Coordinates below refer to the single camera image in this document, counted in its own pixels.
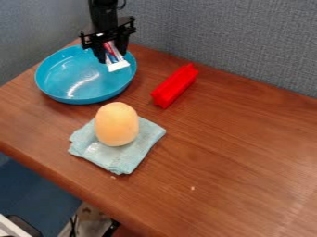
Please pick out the orange egg-shaped sponge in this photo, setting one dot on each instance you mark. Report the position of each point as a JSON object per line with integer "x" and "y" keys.
{"x": 116, "y": 124}

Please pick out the red plastic block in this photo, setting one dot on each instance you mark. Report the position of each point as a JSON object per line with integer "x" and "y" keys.
{"x": 174, "y": 86}

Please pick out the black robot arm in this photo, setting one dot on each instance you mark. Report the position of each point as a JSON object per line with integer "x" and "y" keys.
{"x": 107, "y": 28}

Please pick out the light blue folded cloth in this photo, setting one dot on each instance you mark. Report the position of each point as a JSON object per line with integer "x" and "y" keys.
{"x": 117, "y": 159}

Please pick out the beige object under table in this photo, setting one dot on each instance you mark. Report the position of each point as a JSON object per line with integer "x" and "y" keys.
{"x": 92, "y": 222}

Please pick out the white object bottom left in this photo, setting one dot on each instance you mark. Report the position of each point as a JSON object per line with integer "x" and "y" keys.
{"x": 8, "y": 229}

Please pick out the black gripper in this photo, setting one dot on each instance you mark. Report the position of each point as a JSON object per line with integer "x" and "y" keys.
{"x": 107, "y": 27}

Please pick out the blue plate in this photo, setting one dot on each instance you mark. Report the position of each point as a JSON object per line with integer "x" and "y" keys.
{"x": 72, "y": 78}

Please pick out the white toothpaste tube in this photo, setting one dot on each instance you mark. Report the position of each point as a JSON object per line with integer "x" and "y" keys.
{"x": 113, "y": 58}

